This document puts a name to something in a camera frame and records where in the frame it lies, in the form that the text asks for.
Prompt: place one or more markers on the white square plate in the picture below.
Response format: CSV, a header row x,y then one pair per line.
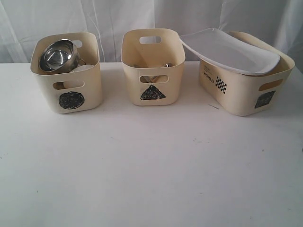
x,y
222,50

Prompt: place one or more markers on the stainless steel bowl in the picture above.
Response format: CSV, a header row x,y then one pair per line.
x,y
60,57

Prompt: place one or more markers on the wooden chopstick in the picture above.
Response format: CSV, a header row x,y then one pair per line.
x,y
156,79

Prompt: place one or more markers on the steel table knife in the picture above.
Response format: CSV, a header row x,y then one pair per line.
x,y
145,79

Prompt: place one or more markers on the cream bin with triangle mark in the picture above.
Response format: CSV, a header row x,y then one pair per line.
x,y
144,53

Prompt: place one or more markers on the cream bin with circle mark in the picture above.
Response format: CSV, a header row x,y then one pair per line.
x,y
62,100

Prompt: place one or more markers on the cream bin with square mark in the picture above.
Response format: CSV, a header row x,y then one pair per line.
x,y
243,95

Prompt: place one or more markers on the white curtain backdrop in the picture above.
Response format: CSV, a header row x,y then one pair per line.
x,y
24,22

